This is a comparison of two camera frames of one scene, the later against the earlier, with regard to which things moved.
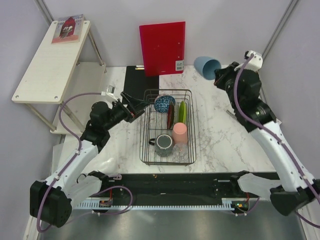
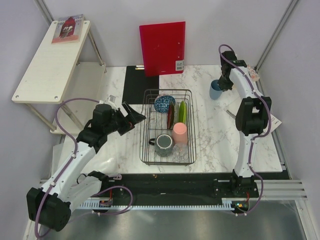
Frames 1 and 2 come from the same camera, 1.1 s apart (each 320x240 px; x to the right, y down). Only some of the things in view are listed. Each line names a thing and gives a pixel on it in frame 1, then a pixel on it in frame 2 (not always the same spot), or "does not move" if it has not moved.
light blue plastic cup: x=205 y=66 → x=215 y=91
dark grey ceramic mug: x=163 y=144 does not move
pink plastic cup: x=179 y=133 does not move
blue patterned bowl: x=161 y=103 does not move
